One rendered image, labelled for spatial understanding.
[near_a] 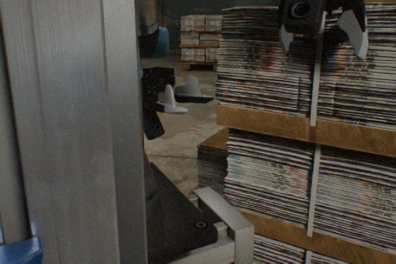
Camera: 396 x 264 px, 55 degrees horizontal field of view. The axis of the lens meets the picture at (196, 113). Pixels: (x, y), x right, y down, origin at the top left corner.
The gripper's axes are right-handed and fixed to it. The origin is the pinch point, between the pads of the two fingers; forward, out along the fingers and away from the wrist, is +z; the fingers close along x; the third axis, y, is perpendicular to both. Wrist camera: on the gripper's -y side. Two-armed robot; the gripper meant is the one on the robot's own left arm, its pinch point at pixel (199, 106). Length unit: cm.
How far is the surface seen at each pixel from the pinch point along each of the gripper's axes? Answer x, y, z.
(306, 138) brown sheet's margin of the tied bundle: -5.2, -1.1, 24.4
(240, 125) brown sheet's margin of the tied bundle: -4.9, -0.9, 11.7
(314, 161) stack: -3.0, -6.0, 25.7
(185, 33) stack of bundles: 446, -28, -273
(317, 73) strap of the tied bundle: -5.5, 10.5, 25.4
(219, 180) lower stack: 38, -37, -13
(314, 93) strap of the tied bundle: -5.5, 7.1, 25.3
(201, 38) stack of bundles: 454, -34, -250
